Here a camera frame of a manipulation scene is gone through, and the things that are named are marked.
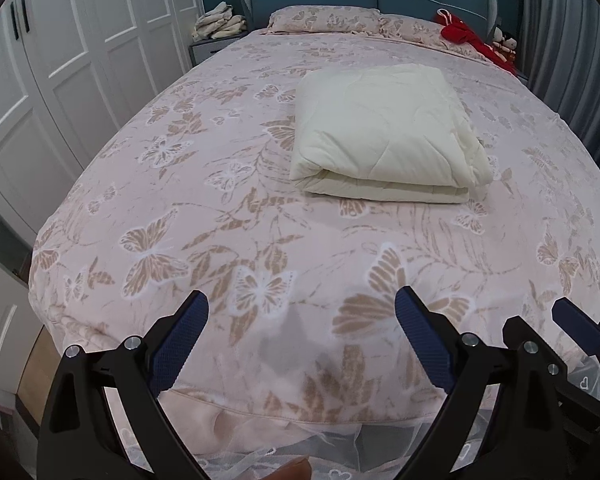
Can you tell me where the cream quilted jacket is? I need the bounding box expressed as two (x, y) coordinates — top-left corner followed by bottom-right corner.
(289, 64), (493, 204)

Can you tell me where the beige folded clothes pile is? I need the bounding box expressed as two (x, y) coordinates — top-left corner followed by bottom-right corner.
(192, 1), (247, 42)

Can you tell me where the person's left hand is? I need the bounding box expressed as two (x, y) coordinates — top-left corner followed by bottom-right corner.
(263, 456), (312, 480)

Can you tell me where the pink butterfly bedspread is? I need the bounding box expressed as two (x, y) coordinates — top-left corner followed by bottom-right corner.
(29, 33), (600, 425)

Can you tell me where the grey curtain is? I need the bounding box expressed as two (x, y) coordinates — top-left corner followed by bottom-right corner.
(519, 0), (600, 167)

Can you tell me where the plush toy by curtain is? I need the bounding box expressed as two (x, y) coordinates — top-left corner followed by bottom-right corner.
(492, 26), (517, 64)

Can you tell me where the blue bedside table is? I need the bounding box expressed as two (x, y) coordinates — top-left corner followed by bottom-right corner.
(188, 32), (248, 66)

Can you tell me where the red garment on bed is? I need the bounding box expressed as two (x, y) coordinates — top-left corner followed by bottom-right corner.
(436, 9), (516, 75)

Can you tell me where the right pink pillow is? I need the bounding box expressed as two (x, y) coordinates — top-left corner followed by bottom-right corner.
(379, 14), (455, 50)

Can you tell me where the pink pillow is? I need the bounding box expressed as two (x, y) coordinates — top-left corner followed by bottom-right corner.
(379, 14), (455, 50)
(266, 6), (380, 35)

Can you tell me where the white panelled wardrobe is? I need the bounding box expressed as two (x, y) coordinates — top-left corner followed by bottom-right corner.
(0, 0), (202, 393)

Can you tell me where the left pink pillow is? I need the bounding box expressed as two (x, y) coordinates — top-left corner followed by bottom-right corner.
(266, 6), (380, 35)

